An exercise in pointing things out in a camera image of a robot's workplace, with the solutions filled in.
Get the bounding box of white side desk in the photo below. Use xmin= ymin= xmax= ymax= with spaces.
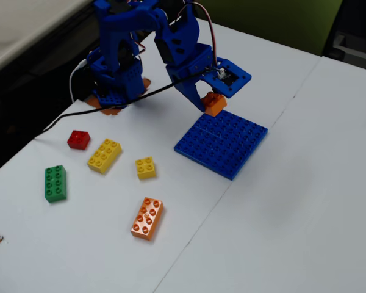
xmin=0 ymin=0 xmax=94 ymax=79

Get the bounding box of black camera cable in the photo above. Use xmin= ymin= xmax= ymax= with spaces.
xmin=33 ymin=68 xmax=222 ymax=140

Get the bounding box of white power cable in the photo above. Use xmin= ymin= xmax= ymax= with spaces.
xmin=68 ymin=59 xmax=88 ymax=104

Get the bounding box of orange 2x2 toy brick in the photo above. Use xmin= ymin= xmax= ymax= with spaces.
xmin=200 ymin=92 xmax=228 ymax=117

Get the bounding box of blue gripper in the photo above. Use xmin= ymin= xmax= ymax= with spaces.
xmin=166 ymin=44 xmax=214 ymax=113

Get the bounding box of red 2x2 toy brick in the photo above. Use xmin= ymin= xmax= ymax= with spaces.
xmin=66 ymin=130 xmax=92 ymax=151

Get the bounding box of green 2x4 toy brick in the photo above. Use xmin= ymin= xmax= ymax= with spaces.
xmin=45 ymin=165 xmax=67 ymax=204

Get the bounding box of white foam board sheet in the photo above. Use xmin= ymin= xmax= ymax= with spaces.
xmin=152 ymin=56 xmax=366 ymax=293
xmin=0 ymin=16 xmax=321 ymax=293

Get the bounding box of red white servo wire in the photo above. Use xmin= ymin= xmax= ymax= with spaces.
xmin=176 ymin=1 xmax=220 ymax=67

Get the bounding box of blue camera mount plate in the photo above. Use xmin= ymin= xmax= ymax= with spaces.
xmin=200 ymin=56 xmax=253 ymax=99

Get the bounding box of blue 8x8 studded baseplate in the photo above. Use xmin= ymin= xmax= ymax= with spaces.
xmin=173 ymin=109 xmax=269 ymax=181

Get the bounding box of olive green partition panel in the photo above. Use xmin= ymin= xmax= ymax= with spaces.
xmin=198 ymin=0 xmax=344 ymax=57

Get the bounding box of yellow 2x2 toy brick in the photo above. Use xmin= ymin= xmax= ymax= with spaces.
xmin=135 ymin=156 xmax=157 ymax=181

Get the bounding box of yellow 2x4 toy brick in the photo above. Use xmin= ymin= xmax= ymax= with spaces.
xmin=87 ymin=139 xmax=123 ymax=175

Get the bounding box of orange 2x4 toy brick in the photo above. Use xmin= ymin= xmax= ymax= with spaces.
xmin=130 ymin=197 xmax=165 ymax=241

